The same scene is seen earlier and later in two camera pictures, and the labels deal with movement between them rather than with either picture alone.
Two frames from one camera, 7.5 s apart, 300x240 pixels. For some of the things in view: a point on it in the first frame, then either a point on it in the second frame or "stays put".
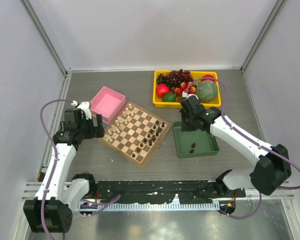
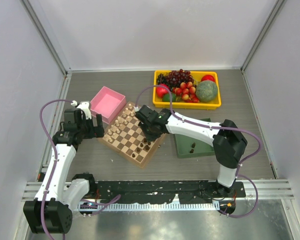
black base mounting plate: [184, 192] stays put
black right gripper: [185, 128] to [149, 138]
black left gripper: [95, 132] stays put
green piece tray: [193, 143] stays put
